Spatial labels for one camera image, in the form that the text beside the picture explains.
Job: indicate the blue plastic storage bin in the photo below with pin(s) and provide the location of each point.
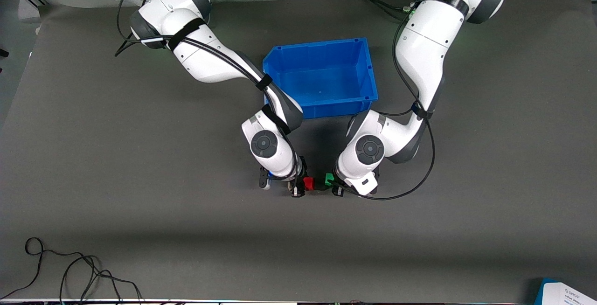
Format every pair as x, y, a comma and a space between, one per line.
331, 81

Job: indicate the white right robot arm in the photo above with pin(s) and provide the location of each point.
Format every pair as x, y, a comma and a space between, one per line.
205, 58

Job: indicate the dark grey table mat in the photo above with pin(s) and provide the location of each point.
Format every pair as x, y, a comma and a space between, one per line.
140, 211

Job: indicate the small black cube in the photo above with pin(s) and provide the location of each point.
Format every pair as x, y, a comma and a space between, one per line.
320, 185

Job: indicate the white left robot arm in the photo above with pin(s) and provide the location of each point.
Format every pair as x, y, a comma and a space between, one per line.
424, 48

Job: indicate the small red cube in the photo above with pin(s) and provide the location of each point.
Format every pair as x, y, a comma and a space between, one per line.
308, 183

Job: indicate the blue and white product box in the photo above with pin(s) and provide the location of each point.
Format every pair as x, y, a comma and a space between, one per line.
571, 293

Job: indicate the small green cube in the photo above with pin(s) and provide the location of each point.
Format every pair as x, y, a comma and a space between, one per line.
329, 180

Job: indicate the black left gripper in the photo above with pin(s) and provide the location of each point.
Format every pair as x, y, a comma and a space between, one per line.
336, 189

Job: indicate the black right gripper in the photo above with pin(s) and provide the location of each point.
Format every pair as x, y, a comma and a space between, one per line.
300, 176

